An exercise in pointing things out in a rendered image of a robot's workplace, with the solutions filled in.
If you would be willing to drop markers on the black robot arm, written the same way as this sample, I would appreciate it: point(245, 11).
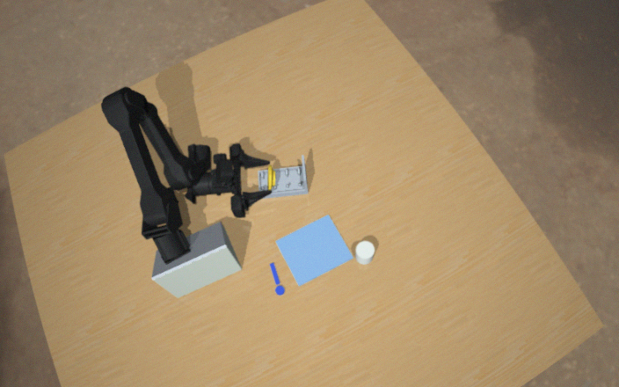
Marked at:
point(125, 110)

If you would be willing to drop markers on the pale grey cylinder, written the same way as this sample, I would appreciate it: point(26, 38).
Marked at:
point(364, 253)

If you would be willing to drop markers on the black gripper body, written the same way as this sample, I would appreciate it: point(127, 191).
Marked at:
point(237, 203)

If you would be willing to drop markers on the grey dish rack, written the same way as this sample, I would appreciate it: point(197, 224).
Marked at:
point(288, 181)

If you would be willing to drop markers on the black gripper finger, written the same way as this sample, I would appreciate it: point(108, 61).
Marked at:
point(250, 198)
point(250, 161)

